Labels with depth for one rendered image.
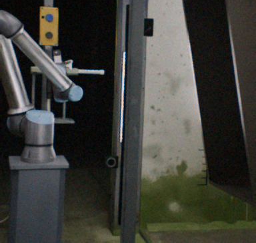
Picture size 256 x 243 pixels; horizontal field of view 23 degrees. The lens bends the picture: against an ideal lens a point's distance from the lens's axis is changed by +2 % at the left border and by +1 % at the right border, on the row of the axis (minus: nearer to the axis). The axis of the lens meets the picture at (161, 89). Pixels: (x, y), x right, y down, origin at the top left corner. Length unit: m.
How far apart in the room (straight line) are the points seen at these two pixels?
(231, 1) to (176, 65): 1.18
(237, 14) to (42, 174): 1.35
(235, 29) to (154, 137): 1.35
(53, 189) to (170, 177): 1.19
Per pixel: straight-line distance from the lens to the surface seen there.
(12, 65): 3.56
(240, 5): 3.27
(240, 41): 3.26
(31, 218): 3.47
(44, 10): 4.31
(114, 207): 4.35
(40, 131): 3.45
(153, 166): 4.35
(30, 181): 3.43
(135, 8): 2.27
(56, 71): 3.54
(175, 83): 4.32
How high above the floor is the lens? 1.24
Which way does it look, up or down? 3 degrees down
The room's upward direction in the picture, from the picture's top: 2 degrees clockwise
